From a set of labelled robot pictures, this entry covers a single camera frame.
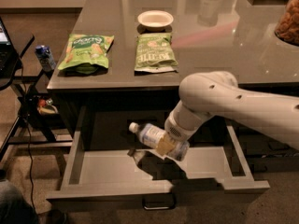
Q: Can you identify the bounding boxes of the open grey top drawer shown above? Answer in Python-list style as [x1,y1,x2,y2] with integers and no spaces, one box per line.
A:
[47,119,269,212]

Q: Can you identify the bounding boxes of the green snack bag left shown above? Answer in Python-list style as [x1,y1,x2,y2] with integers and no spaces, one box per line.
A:
[58,34,114,75]

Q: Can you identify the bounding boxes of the black side stand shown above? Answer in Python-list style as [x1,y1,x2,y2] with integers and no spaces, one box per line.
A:
[0,33,72,160]

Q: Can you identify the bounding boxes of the grey counter cabinet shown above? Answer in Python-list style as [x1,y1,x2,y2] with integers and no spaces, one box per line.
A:
[46,0,299,173]

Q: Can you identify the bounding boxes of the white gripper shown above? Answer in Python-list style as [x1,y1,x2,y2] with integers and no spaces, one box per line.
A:
[156,101,213,156]

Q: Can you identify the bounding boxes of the green kettle chips bag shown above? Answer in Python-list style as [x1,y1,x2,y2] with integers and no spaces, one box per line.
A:
[135,33,178,73]

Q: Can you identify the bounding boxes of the colourful items on shelf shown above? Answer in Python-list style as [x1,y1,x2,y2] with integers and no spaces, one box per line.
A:
[37,98,58,115]

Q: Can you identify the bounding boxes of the black laptop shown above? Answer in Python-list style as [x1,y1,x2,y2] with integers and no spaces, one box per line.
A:
[0,18,19,75]

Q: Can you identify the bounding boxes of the person's knee in jeans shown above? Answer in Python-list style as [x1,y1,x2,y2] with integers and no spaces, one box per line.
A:
[0,179,39,224]

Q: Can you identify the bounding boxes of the jar of orange snacks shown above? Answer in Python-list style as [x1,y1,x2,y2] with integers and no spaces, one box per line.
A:
[275,0,299,46]

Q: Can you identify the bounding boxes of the white paper bowl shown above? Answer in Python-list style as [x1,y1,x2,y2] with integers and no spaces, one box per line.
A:
[137,10,174,32]

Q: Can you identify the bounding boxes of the blue plastic water bottle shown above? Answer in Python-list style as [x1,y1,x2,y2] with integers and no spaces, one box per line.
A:
[129,122,190,161]

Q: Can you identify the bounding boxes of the black hanging cable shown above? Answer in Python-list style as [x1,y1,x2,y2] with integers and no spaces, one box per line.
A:
[19,58,37,212]

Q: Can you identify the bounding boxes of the blue drink can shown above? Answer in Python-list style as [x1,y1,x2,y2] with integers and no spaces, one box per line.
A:
[35,45,56,72]

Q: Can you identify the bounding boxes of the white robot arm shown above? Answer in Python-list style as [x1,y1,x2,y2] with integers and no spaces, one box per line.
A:
[164,71,299,149]

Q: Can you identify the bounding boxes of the metal drawer handle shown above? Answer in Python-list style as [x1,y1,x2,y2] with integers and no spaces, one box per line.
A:
[142,194,176,211]

